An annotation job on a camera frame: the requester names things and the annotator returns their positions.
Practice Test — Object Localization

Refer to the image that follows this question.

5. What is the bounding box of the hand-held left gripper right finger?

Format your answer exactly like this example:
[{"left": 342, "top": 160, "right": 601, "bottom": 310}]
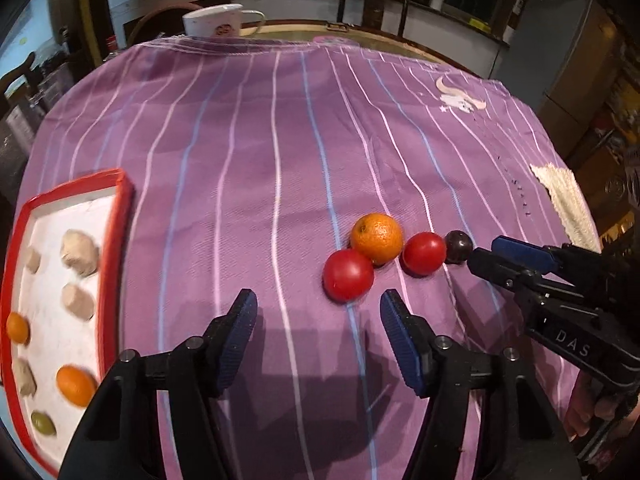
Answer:
[{"left": 379, "top": 289, "right": 583, "bottom": 480}]

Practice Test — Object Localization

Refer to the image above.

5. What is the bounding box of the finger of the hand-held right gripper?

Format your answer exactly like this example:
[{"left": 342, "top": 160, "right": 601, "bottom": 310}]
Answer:
[
  {"left": 466, "top": 247, "right": 546, "bottom": 301},
  {"left": 491, "top": 235, "right": 566, "bottom": 273}
]

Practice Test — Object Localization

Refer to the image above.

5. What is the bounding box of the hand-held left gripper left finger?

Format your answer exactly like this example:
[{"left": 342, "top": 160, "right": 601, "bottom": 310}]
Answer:
[{"left": 60, "top": 288, "right": 259, "bottom": 480}]

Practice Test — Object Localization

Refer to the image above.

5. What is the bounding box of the dark purple plum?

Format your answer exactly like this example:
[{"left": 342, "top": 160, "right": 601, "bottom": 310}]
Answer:
[{"left": 444, "top": 230, "right": 474, "bottom": 265}]

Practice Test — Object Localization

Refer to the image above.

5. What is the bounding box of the red tomato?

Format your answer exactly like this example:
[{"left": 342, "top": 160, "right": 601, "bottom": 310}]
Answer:
[
  {"left": 322, "top": 249, "right": 375, "bottom": 303},
  {"left": 402, "top": 231, "right": 447, "bottom": 277}
]

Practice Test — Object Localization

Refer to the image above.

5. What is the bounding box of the red rimmed white tray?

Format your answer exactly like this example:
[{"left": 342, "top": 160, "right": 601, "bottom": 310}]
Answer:
[{"left": 0, "top": 167, "right": 135, "bottom": 478}]

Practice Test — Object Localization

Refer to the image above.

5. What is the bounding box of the green olive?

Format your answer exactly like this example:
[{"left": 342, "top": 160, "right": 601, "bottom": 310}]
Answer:
[{"left": 31, "top": 410, "right": 57, "bottom": 436}]

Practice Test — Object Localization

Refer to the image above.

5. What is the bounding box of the small orange mandarin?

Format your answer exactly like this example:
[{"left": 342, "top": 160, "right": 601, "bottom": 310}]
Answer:
[{"left": 6, "top": 312, "right": 31, "bottom": 345}]

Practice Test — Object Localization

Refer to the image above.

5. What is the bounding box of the person's right hand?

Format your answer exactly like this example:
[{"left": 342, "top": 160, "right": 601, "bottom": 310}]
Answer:
[{"left": 564, "top": 370, "right": 631, "bottom": 461}]

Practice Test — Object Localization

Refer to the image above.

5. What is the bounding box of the beige knitted cloth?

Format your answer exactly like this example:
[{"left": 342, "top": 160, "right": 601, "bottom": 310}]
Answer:
[{"left": 530, "top": 161, "right": 601, "bottom": 253}]

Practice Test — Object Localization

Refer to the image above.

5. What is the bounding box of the purple striped tablecloth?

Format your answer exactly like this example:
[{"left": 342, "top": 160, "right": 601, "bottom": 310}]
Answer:
[{"left": 12, "top": 35, "right": 601, "bottom": 480}]

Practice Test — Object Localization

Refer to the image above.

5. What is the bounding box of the silver refrigerator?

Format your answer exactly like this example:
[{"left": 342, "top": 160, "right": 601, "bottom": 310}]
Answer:
[{"left": 500, "top": 0, "right": 623, "bottom": 126}]

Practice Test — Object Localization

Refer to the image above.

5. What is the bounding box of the dark wooden chair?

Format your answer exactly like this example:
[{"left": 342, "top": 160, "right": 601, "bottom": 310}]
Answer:
[
  {"left": 335, "top": 0, "right": 418, "bottom": 36},
  {"left": 0, "top": 52, "right": 38, "bottom": 111}
]

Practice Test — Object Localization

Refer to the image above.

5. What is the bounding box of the white cartoon mug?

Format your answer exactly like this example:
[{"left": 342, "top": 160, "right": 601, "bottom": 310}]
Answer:
[{"left": 182, "top": 3, "right": 266, "bottom": 40}]

